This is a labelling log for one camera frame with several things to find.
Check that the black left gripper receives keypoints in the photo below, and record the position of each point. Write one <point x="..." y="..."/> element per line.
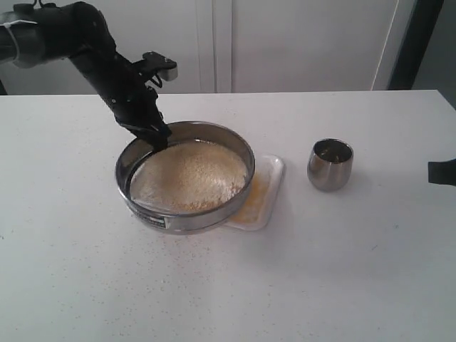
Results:
<point x="122" y="89"/>

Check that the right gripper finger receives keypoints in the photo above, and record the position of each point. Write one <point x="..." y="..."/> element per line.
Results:
<point x="442" y="173"/>

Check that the yellow grain mixture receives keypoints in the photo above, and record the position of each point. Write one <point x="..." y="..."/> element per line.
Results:
<point x="188" y="178"/>

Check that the round steel mesh sieve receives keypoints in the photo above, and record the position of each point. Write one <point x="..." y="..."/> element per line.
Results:
<point x="136" y="152"/>

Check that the stainless steel cup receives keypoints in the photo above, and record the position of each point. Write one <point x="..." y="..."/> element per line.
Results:
<point x="330" y="164"/>

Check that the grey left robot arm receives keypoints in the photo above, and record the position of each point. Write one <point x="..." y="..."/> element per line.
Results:
<point x="38" y="33"/>

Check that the white rectangular plastic tray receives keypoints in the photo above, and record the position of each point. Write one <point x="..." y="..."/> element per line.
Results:
<point x="256" y="211"/>

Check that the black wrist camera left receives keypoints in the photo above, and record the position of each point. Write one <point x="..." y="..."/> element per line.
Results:
<point x="154" y="64"/>

